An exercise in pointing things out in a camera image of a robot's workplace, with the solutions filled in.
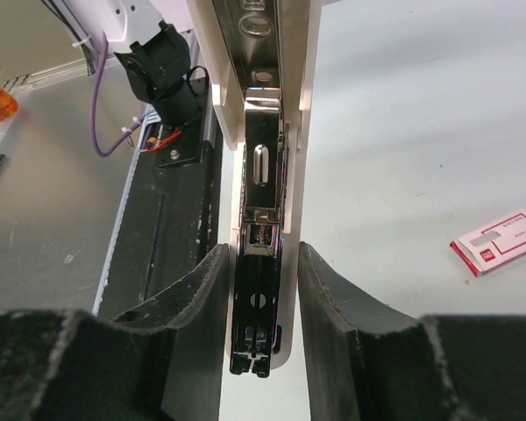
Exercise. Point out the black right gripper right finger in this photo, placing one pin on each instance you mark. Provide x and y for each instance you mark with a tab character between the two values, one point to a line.
368	361

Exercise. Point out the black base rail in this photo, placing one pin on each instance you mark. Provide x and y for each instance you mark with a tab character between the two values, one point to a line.
168	217

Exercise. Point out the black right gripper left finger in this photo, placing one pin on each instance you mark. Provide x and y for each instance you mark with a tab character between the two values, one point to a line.
160	360

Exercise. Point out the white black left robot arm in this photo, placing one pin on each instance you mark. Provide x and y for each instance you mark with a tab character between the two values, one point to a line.
155	56

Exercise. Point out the red white staple box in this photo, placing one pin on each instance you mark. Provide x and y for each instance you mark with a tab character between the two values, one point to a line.
493	245

